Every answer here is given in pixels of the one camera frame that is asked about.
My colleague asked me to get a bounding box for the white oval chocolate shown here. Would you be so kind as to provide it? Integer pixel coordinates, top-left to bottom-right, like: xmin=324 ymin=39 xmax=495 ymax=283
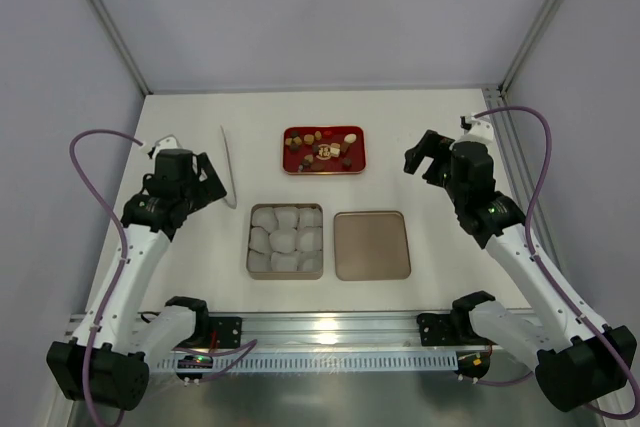
xmin=344 ymin=133 xmax=357 ymax=144

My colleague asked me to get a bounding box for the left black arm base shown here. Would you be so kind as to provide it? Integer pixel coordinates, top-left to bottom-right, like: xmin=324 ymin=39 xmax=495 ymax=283
xmin=165 ymin=296 xmax=242 ymax=350

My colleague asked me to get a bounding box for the gold tin lid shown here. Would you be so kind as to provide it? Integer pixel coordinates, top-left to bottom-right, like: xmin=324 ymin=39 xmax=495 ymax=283
xmin=333 ymin=210 xmax=411 ymax=282

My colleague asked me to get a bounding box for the aluminium frame post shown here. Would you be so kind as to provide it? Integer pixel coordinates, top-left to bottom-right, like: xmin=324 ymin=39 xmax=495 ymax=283
xmin=87 ymin=0 xmax=152 ymax=97
xmin=498 ymin=0 xmax=564 ymax=98

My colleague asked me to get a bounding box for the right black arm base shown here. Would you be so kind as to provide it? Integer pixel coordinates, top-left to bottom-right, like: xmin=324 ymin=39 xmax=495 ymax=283
xmin=416 ymin=291 xmax=495 ymax=347

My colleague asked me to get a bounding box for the aluminium frame post right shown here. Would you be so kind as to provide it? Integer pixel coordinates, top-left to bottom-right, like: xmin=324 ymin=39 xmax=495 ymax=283
xmin=498 ymin=0 xmax=564 ymax=98

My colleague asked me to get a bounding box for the aluminium frame post left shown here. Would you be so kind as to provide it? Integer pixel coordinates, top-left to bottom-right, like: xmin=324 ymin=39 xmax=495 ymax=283
xmin=87 ymin=0 xmax=152 ymax=97

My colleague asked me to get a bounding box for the gold tin box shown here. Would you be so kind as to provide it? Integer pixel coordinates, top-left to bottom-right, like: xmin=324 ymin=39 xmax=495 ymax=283
xmin=246 ymin=203 xmax=324 ymax=281

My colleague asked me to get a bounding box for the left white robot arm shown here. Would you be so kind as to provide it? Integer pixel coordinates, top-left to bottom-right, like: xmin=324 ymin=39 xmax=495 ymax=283
xmin=46 ymin=148 xmax=227 ymax=411

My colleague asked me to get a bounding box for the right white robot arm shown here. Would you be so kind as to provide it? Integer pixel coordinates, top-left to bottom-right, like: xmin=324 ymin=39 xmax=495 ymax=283
xmin=404 ymin=130 xmax=639 ymax=412

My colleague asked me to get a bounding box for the red rectangular tray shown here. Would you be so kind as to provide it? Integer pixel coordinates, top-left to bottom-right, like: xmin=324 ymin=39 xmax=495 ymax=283
xmin=281 ymin=125 xmax=367 ymax=175

